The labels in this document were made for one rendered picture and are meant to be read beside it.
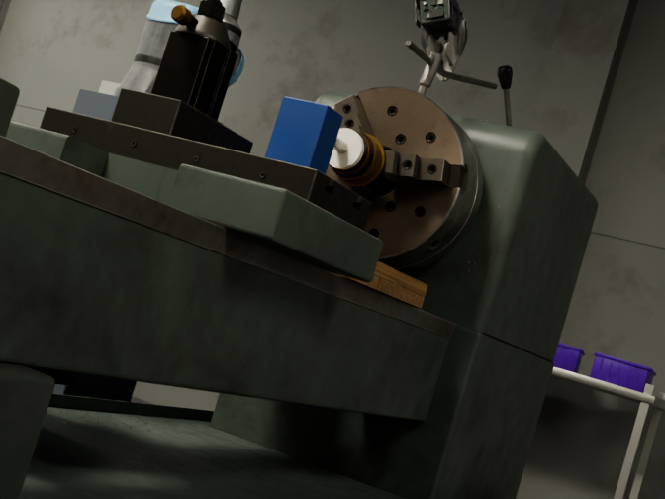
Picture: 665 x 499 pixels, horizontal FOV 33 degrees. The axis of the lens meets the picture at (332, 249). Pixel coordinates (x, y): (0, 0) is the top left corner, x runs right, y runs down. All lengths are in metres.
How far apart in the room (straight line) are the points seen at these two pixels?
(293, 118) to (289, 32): 4.52
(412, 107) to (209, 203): 0.78
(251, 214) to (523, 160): 0.91
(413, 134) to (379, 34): 3.97
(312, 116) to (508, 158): 0.51
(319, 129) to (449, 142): 0.34
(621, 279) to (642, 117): 0.75
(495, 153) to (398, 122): 0.21
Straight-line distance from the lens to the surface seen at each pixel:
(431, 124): 1.96
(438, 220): 1.91
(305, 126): 1.68
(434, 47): 2.20
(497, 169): 2.06
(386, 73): 5.81
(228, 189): 1.25
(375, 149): 1.85
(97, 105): 2.23
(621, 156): 5.24
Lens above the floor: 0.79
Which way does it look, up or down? 4 degrees up
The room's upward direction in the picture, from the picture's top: 17 degrees clockwise
